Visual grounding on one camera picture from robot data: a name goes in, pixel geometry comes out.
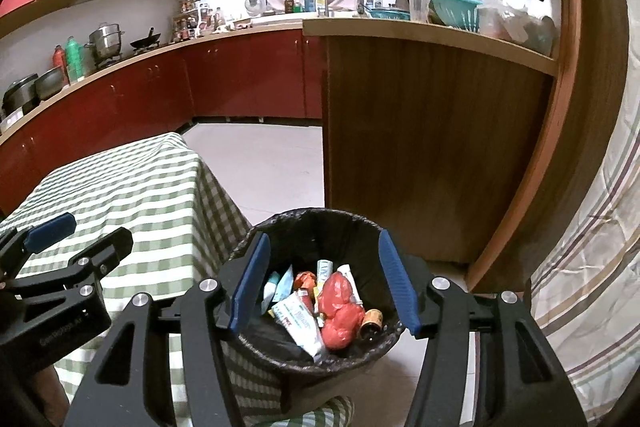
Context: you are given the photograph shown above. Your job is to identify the orange bottle black cap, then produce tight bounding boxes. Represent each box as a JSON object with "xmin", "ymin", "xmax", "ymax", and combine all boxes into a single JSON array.
[{"xmin": 358, "ymin": 309, "xmax": 383, "ymax": 341}]

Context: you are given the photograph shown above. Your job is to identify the light blue wrapper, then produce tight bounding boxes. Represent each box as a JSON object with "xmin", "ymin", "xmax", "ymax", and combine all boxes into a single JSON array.
[{"xmin": 260, "ymin": 265, "xmax": 294, "ymax": 314}]

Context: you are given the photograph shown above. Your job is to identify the white red-printed wrapper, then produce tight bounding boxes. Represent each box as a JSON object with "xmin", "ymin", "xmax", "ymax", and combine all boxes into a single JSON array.
[{"xmin": 271, "ymin": 293, "xmax": 328, "ymax": 362}]

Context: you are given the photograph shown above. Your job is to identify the red plastic bag ball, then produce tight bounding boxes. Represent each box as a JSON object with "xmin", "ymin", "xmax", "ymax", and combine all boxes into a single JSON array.
[{"xmin": 319, "ymin": 272, "xmax": 364, "ymax": 351}]

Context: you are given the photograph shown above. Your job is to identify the orange plastic bag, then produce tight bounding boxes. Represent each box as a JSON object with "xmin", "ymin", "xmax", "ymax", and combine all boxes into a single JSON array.
[{"xmin": 293, "ymin": 271, "xmax": 317, "ymax": 295}]

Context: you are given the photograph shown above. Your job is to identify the teal white tube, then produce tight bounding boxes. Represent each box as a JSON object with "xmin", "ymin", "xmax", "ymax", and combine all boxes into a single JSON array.
[{"xmin": 314, "ymin": 259, "xmax": 333, "ymax": 297}]

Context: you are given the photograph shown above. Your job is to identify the red bottle black cap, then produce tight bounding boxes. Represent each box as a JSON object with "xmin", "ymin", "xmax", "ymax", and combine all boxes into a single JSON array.
[{"xmin": 296, "ymin": 288, "xmax": 314, "ymax": 314}]

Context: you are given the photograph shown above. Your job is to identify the black trash bin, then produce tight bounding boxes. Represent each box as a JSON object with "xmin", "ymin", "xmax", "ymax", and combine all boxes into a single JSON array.
[{"xmin": 230, "ymin": 208, "xmax": 405, "ymax": 387}]

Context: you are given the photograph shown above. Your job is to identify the striped fabric cover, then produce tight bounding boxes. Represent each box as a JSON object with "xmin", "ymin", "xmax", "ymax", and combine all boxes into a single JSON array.
[{"xmin": 532, "ymin": 0, "xmax": 640, "ymax": 426}]

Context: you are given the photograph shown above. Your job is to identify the green checked tablecloth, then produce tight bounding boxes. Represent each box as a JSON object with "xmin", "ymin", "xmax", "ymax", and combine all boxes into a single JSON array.
[{"xmin": 1, "ymin": 132, "xmax": 355, "ymax": 426}]

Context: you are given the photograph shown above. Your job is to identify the dark cooking pot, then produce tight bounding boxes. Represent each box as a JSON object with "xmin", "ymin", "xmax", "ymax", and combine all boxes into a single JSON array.
[{"xmin": 2, "ymin": 74, "xmax": 40, "ymax": 116}]

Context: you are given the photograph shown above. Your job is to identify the grey wok bowl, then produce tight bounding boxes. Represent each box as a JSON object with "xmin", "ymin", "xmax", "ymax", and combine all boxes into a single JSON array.
[{"xmin": 35, "ymin": 66, "xmax": 66, "ymax": 101}]

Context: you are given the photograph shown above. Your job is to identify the red thermos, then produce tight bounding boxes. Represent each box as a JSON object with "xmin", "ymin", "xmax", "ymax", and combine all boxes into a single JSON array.
[{"xmin": 52, "ymin": 44, "xmax": 70, "ymax": 83}]

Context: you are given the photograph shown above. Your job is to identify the green thermos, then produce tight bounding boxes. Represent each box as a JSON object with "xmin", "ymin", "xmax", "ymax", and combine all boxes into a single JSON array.
[{"xmin": 65, "ymin": 36, "xmax": 85, "ymax": 83}]

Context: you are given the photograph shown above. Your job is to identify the steel stock pot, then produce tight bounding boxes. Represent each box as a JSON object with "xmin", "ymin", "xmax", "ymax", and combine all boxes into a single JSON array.
[{"xmin": 88, "ymin": 23, "xmax": 122, "ymax": 63}]

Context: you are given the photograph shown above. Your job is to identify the black frying pan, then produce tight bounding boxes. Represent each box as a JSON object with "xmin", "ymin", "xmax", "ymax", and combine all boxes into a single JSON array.
[{"xmin": 130, "ymin": 27, "xmax": 160, "ymax": 52}]

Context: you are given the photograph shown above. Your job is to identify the red lower cabinets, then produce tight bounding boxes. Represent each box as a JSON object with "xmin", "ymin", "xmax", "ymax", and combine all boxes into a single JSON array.
[{"xmin": 1, "ymin": 18, "xmax": 558, "ymax": 263}]

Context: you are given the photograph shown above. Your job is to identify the teal plastic basket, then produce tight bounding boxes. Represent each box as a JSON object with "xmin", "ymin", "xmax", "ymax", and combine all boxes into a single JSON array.
[{"xmin": 431, "ymin": 0, "xmax": 483, "ymax": 32}]

